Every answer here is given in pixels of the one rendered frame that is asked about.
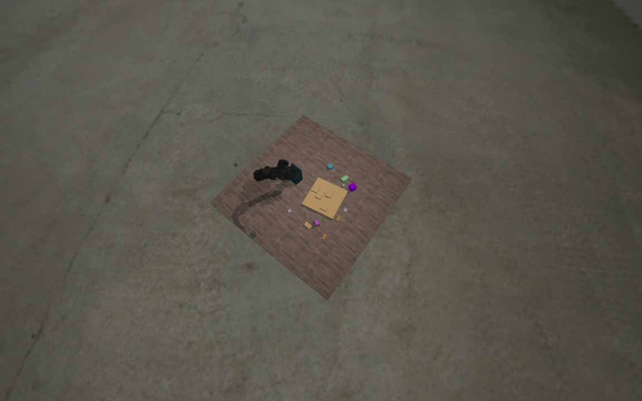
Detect tan puzzle board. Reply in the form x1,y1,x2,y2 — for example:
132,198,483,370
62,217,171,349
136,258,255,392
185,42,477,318
302,177,348,220

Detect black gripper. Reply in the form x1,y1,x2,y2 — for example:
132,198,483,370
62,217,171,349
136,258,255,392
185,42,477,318
270,168,297,180

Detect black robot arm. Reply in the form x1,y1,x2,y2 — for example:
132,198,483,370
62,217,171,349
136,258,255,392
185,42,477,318
253,160,298,181

